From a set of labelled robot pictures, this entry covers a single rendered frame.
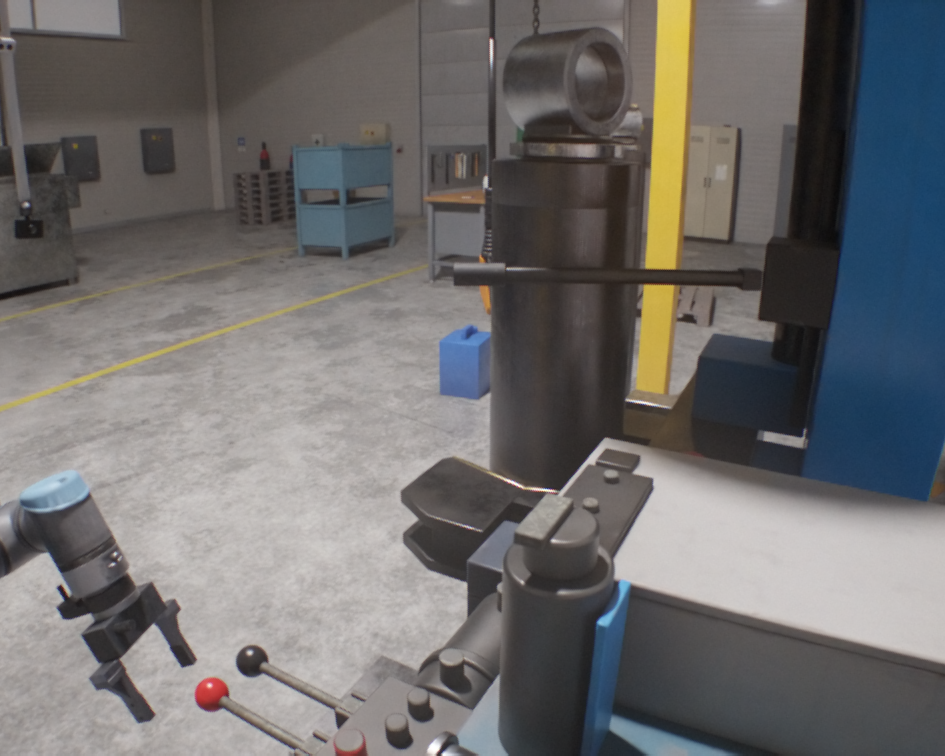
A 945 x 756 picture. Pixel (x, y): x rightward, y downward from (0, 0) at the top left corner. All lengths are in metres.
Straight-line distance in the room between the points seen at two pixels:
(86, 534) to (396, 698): 0.52
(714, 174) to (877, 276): 10.28
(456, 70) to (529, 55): 12.33
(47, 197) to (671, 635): 8.55
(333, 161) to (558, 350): 7.98
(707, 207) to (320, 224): 5.97
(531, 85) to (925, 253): 0.53
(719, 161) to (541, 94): 10.17
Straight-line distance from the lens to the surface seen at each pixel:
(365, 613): 2.35
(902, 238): 0.83
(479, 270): 0.75
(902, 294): 0.84
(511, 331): 0.95
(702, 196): 11.13
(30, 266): 8.73
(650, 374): 3.71
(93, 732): 2.19
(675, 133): 3.50
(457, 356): 3.96
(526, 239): 0.91
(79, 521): 1.00
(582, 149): 0.91
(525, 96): 0.95
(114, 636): 1.02
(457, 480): 1.03
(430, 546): 1.01
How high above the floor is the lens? 1.49
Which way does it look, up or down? 20 degrees down
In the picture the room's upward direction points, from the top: straight up
